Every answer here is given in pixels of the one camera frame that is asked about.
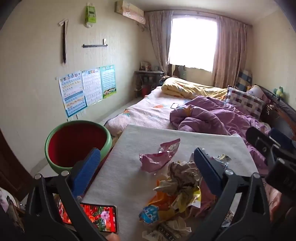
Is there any beige paper wad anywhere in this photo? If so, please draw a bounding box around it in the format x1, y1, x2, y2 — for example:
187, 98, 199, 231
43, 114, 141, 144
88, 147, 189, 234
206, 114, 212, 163
154, 161, 202, 196

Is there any orange snack wrapper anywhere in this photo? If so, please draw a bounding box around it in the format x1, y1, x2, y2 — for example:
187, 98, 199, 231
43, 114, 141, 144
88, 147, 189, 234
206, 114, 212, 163
139, 178, 201, 226

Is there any pink snack bag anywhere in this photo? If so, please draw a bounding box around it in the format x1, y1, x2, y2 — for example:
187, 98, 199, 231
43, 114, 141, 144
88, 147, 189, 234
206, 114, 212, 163
139, 138, 181, 173

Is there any pink white snack box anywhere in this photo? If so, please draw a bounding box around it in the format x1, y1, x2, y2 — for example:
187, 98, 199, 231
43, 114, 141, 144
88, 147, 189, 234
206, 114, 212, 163
142, 216, 192, 241

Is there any dark wooden headboard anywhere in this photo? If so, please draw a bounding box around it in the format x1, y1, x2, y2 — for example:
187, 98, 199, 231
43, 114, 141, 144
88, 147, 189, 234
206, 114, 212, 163
258, 85, 295, 141

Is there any red bin with green rim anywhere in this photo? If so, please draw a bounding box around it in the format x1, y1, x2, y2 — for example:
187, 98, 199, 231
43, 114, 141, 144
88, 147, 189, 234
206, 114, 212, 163
45, 120, 112, 174

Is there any checkered pillow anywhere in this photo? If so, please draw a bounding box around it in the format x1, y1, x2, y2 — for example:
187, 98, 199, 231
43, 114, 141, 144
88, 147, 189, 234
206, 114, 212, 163
225, 86, 265, 119

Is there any smartphone with lit screen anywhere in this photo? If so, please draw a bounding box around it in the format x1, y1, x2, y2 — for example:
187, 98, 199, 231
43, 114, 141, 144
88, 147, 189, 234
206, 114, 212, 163
58, 200, 119, 234

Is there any green plush toy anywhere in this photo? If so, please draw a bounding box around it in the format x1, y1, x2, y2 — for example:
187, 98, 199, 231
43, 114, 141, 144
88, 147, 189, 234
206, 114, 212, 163
273, 86, 285, 99

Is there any pink pillow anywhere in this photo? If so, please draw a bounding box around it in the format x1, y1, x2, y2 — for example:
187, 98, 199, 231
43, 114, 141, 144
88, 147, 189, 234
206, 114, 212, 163
246, 85, 270, 103

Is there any purple quilt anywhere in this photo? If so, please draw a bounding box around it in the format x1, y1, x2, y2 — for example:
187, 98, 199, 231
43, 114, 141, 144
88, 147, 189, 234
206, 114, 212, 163
170, 95, 270, 174

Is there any striped cushion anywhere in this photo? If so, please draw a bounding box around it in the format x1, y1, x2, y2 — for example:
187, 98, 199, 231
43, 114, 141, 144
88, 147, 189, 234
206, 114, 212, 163
235, 70, 252, 92

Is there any pink bed sheet mattress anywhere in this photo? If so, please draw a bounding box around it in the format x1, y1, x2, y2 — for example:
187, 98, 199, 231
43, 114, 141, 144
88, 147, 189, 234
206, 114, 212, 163
104, 87, 190, 136

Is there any left learning poster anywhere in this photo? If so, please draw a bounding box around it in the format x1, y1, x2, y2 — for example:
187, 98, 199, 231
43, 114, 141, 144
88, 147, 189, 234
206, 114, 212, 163
58, 71, 87, 118

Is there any yellow blanket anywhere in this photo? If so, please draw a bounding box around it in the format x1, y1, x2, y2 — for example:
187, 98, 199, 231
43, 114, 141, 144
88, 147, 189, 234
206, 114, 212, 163
161, 77, 227, 100

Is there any middle learning poster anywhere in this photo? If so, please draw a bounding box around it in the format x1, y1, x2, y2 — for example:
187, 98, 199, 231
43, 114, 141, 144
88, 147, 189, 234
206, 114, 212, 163
82, 68, 103, 106

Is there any right green learning poster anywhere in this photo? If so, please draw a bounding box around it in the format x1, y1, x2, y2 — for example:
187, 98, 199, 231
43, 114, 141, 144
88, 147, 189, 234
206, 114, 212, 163
99, 65, 117, 98

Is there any right pink curtain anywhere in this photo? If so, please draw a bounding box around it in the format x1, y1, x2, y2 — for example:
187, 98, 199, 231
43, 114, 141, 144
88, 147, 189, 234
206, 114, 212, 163
212, 16, 249, 88

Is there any pink curtain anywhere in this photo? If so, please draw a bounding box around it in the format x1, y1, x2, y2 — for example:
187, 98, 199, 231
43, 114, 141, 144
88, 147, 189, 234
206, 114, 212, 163
145, 10, 173, 74
212, 16, 249, 88

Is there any dark side table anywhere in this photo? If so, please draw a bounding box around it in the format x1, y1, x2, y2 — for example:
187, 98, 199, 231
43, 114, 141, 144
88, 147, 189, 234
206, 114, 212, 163
134, 70, 165, 97

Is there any left pink curtain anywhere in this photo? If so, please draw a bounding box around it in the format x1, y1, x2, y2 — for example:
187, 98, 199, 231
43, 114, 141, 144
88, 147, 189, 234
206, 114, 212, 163
145, 10, 173, 74

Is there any air conditioner with cover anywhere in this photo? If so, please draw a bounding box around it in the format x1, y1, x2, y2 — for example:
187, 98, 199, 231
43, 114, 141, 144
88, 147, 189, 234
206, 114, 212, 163
114, 1, 146, 25

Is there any black wall rail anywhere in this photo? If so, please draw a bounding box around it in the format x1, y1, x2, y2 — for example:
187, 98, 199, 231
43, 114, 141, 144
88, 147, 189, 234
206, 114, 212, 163
82, 39, 108, 48

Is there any black hanging strap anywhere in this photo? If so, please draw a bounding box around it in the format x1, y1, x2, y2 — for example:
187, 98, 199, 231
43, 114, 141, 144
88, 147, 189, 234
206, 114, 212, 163
58, 19, 70, 64

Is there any green wall box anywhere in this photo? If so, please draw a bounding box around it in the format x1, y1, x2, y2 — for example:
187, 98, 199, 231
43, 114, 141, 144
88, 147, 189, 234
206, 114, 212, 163
85, 3, 96, 28

